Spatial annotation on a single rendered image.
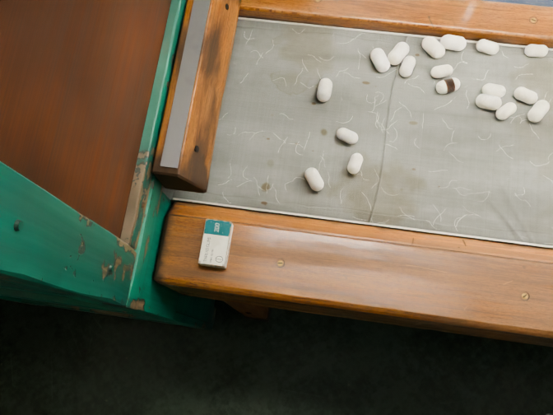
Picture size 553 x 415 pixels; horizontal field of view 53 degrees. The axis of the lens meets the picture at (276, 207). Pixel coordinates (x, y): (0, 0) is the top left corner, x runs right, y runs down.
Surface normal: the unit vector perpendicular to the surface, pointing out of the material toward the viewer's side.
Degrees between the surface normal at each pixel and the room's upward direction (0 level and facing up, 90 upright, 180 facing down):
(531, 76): 0
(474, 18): 0
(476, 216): 0
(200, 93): 67
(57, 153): 90
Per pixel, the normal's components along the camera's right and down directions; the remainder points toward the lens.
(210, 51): 0.89, 0.01
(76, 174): 0.99, 0.12
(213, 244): -0.04, -0.25
